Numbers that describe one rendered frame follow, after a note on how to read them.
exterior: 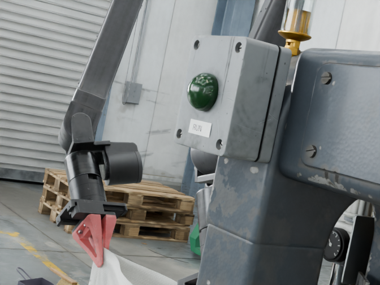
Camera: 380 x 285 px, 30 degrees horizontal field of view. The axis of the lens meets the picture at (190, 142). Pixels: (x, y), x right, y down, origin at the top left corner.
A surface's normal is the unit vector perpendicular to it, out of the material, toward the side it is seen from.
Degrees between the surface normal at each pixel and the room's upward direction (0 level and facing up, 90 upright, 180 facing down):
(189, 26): 90
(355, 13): 90
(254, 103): 90
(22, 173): 90
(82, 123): 61
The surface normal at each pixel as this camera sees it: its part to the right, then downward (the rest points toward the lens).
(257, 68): 0.52, 0.15
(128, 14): 0.35, -0.37
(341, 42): -0.83, -0.14
